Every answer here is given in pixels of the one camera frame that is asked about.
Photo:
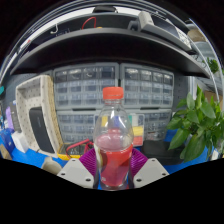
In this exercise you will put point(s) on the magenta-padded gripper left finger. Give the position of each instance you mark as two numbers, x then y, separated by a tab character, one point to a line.
75	171

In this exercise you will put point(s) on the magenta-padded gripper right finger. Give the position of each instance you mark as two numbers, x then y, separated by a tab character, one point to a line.
151	171

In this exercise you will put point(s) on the clear bottle with red label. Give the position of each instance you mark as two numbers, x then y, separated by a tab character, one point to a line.
113	160

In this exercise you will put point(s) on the flat black case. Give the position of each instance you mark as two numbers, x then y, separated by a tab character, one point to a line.
158	151

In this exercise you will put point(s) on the yellow multimeter with red leads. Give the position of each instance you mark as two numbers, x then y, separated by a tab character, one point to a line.
75	150

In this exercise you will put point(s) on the clear organizer with coloured parts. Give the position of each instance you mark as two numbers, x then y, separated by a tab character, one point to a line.
138	130

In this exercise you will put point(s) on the wide grey drawer cabinet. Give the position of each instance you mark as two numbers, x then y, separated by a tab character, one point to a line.
76	125

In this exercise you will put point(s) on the green potted plant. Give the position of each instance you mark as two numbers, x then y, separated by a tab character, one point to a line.
196	123

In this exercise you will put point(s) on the dark grey upright box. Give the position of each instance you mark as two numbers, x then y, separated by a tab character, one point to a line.
15	116

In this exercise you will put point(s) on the grey small-parts drawer cabinet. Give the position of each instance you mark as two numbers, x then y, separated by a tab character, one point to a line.
85	86
146	86

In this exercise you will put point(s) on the beige perforated tray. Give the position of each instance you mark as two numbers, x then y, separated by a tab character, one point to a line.
36	91

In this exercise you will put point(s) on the white metal rack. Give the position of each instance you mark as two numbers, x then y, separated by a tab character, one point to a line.
210	50

